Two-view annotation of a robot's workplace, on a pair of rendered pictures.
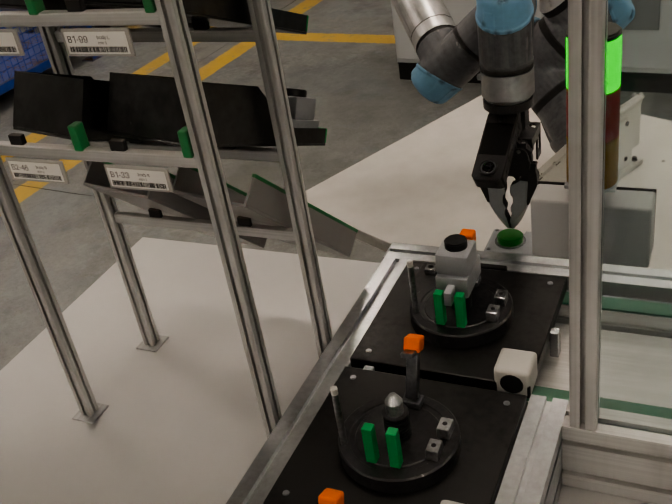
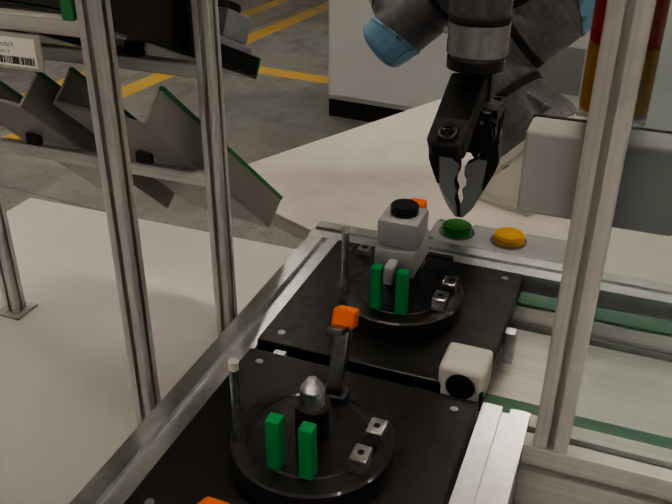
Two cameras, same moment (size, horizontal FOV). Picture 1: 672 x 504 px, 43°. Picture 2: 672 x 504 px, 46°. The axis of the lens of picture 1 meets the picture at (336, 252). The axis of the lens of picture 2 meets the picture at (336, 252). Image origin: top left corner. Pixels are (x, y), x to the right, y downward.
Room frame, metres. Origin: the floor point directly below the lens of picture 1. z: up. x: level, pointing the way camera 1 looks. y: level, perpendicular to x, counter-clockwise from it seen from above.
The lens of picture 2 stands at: (0.21, 0.02, 1.45)
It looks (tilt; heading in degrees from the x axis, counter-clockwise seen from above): 29 degrees down; 352
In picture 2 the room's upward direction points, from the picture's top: straight up
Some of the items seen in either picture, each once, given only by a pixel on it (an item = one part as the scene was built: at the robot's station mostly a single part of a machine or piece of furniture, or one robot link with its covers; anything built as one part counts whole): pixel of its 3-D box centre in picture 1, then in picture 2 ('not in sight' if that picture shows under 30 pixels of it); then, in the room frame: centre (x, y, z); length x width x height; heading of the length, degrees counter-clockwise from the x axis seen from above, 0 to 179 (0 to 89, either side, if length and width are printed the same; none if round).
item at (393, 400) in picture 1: (396, 420); (312, 415); (0.72, -0.03, 1.01); 0.24 x 0.24 x 0.13; 62
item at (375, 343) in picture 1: (462, 321); (399, 311); (0.95, -0.16, 0.96); 0.24 x 0.24 x 0.02; 62
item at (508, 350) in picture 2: (554, 342); (509, 345); (0.89, -0.27, 0.95); 0.01 x 0.01 x 0.04; 62
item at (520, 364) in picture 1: (515, 372); (465, 373); (0.82, -0.20, 0.97); 0.05 x 0.05 x 0.04; 62
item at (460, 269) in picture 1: (455, 266); (400, 237); (0.94, -0.15, 1.06); 0.08 x 0.04 x 0.07; 152
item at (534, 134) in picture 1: (510, 132); (472, 102); (1.16, -0.29, 1.13); 0.09 x 0.08 x 0.12; 152
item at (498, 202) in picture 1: (502, 195); (453, 178); (1.16, -0.27, 1.03); 0.06 x 0.03 x 0.09; 152
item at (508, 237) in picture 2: not in sight; (508, 240); (1.10, -0.33, 0.96); 0.04 x 0.04 x 0.02
